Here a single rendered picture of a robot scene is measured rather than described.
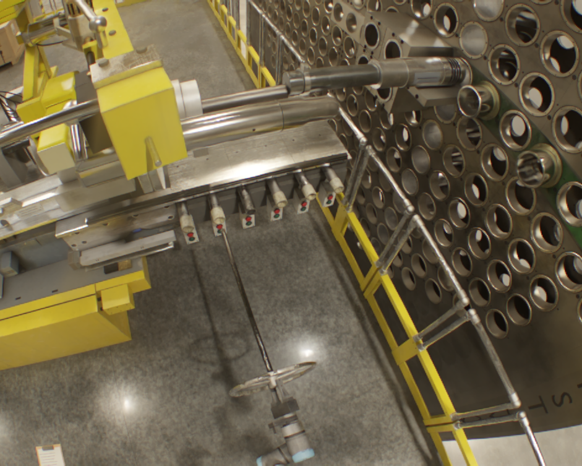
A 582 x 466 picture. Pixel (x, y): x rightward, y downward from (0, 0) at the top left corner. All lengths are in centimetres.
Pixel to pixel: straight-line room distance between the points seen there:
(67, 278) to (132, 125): 184
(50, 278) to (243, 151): 144
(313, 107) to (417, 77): 85
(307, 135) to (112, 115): 177
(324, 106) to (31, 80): 122
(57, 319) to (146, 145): 178
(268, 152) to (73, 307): 146
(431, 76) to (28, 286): 280
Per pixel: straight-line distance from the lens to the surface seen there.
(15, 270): 227
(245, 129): 138
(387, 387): 249
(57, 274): 232
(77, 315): 213
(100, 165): 135
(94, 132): 63
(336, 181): 196
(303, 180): 194
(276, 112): 140
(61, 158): 108
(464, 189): 264
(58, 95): 123
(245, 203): 183
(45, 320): 224
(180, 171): 197
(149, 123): 49
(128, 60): 54
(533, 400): 291
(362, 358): 247
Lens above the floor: 233
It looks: 57 degrees down
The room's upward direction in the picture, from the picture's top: 7 degrees clockwise
